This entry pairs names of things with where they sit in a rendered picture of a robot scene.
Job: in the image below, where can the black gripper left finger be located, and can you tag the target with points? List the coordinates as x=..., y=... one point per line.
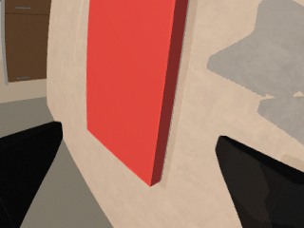
x=25, y=158

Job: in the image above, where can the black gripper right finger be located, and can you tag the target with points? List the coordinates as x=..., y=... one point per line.
x=266, y=192

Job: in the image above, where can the red lid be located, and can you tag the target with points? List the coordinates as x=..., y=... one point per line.
x=133, y=53

